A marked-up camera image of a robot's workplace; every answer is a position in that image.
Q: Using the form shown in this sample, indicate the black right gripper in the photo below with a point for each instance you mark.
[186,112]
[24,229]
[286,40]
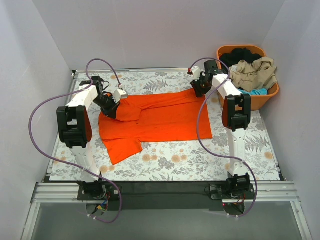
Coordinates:
[199,87]

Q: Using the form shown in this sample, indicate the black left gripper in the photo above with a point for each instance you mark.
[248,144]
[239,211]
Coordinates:
[110,107]

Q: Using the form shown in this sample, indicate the orange t shirt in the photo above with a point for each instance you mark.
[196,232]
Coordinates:
[166,117]

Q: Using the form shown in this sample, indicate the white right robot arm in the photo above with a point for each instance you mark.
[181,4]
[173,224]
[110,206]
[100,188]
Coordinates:
[236,116]

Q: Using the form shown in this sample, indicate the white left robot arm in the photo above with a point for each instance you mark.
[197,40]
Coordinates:
[74,127]

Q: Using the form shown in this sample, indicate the black t shirt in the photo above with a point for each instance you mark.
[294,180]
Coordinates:
[239,54]

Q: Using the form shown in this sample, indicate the orange plastic laundry basket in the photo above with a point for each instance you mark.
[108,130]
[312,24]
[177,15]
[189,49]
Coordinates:
[257,102]

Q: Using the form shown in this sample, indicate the turquoise t shirt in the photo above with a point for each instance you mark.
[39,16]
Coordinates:
[255,92]

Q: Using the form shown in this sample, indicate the beige t shirt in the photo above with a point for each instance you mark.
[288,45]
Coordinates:
[252,76]

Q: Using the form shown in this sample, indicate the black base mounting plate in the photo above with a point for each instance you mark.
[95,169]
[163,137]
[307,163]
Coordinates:
[159,195]

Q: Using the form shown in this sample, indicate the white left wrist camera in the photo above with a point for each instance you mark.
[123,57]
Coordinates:
[118,95]

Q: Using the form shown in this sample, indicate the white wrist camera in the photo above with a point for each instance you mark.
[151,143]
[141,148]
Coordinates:
[196,72]
[118,95]

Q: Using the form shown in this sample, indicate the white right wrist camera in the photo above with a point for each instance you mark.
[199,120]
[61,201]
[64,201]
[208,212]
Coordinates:
[196,72]

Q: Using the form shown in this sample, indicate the aluminium frame rail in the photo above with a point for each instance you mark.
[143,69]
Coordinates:
[166,211]

